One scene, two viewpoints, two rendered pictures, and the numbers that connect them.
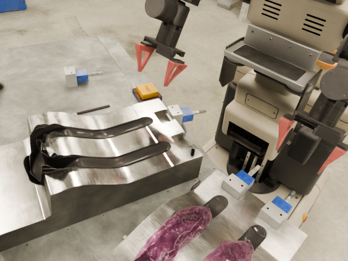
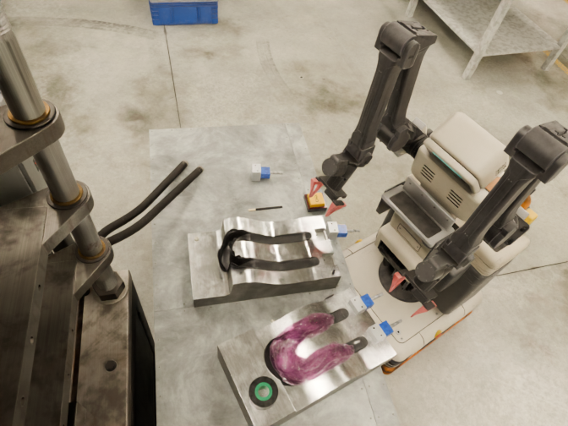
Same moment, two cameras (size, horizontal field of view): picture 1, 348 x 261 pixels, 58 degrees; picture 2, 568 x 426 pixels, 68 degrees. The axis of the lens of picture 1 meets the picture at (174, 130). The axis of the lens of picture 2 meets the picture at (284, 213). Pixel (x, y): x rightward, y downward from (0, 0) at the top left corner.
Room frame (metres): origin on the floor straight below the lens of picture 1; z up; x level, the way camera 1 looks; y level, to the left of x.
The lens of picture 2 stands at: (-0.21, -0.01, 2.13)
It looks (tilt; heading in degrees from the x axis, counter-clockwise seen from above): 52 degrees down; 12
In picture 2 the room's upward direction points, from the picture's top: 11 degrees clockwise
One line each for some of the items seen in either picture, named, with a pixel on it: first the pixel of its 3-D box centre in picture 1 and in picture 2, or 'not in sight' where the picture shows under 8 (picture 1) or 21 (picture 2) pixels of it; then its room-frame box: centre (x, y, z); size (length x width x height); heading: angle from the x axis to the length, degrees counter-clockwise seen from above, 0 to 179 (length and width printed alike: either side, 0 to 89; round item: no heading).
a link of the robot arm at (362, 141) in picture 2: not in sight; (376, 102); (0.83, 0.01, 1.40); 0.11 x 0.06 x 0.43; 55
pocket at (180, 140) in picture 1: (182, 145); (328, 262); (0.61, -0.03, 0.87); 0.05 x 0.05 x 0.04; 33
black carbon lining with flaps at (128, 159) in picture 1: (99, 142); (268, 249); (0.53, 0.18, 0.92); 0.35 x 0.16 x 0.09; 123
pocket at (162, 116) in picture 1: (163, 120); (320, 237); (0.70, 0.03, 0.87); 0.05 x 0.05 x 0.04; 33
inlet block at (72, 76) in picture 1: (84, 75); (267, 172); (0.94, 0.34, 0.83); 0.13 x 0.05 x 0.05; 115
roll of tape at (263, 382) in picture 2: not in sight; (263, 393); (0.10, 0.02, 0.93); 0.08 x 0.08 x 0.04
